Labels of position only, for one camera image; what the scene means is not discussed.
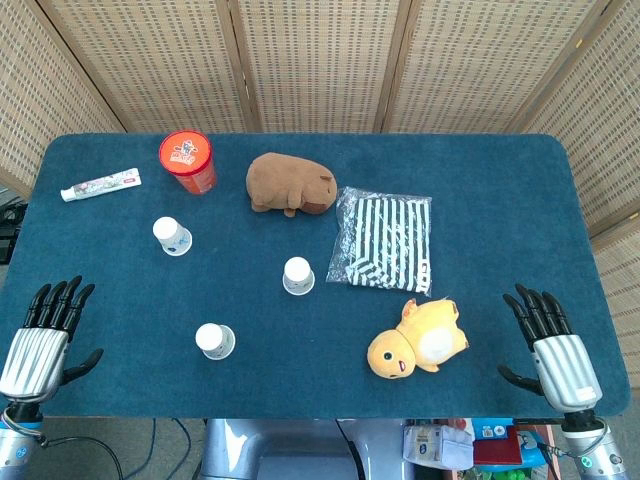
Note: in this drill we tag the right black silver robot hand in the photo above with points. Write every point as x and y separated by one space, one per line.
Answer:
562 365

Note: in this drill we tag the woven bamboo folding screen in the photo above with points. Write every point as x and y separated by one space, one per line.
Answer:
320 60

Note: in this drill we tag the orange lidded snack canister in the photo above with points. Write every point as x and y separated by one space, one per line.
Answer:
187 157

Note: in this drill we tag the yellow plush animal toy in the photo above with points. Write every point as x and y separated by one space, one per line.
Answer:
420 342

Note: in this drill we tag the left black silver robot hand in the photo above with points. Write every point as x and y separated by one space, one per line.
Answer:
40 350

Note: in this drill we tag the white toothpaste tube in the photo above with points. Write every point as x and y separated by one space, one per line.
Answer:
100 184

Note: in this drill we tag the white floral paper cup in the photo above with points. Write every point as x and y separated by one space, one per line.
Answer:
298 277
172 237
215 342

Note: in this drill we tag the brown capybara plush toy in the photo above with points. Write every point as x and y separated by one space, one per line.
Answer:
287 182

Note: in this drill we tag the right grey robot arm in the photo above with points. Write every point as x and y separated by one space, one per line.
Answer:
595 450

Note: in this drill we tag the dark equipment beside table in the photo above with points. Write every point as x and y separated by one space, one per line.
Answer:
10 225

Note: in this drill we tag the striped cloth in plastic bag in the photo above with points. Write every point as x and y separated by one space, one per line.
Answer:
382 240

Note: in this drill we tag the white cardboard box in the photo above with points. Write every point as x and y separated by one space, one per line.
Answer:
437 447

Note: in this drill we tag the grey robot torso base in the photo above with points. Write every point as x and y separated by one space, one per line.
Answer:
280 450

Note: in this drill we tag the red book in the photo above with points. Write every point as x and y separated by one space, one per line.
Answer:
497 447

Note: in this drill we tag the blue carpet table cover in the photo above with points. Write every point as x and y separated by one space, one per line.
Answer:
475 200

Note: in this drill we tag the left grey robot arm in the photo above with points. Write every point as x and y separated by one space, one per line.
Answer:
17 440

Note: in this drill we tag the blue cartoon toy box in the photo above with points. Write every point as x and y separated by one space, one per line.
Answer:
532 447

